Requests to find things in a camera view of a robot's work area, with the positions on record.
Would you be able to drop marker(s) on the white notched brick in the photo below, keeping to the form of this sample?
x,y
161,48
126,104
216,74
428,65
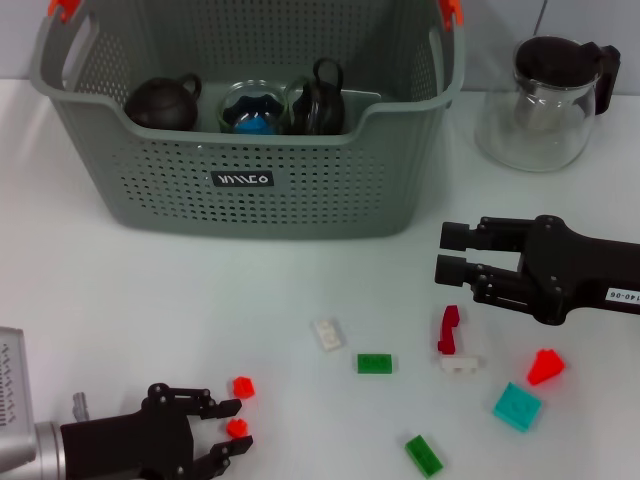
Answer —
x,y
460,365

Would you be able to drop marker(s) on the dark red curved brick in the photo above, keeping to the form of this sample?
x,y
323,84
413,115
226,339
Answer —
x,y
449,327

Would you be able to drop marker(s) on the grey perforated plastic storage bin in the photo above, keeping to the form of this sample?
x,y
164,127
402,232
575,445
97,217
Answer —
x,y
300,200

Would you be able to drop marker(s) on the glass teacup black sleeve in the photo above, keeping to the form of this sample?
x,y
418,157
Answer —
x,y
327,107
235,107

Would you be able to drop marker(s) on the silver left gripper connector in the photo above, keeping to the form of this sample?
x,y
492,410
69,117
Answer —
x,y
81,407

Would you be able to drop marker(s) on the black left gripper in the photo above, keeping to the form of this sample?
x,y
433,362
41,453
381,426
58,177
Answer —
x,y
130,445

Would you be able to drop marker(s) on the black clay teapot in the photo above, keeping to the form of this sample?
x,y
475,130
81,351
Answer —
x,y
160,107

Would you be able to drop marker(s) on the green two-stud brick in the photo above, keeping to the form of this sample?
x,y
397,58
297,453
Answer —
x,y
374,363

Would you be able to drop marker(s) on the teal square brick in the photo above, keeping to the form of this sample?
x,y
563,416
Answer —
x,y
517,407

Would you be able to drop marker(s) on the glass pitcher black lid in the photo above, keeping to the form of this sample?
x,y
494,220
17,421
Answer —
x,y
540,130

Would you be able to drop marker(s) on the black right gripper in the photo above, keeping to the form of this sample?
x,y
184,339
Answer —
x,y
575,270

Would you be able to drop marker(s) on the small red brick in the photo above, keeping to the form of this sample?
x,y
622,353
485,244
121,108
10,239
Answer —
x,y
237,428
243,387

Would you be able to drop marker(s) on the blue square brick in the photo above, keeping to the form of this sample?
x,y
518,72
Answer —
x,y
252,125

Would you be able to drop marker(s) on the green plate brick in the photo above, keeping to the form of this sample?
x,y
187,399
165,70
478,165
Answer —
x,y
424,455

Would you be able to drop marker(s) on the orange-red slope brick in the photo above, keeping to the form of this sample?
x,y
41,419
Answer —
x,y
545,367

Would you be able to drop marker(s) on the white two-stud brick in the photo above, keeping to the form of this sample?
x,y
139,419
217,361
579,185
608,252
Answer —
x,y
329,336

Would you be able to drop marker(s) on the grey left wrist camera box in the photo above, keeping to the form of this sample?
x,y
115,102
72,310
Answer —
x,y
12,380

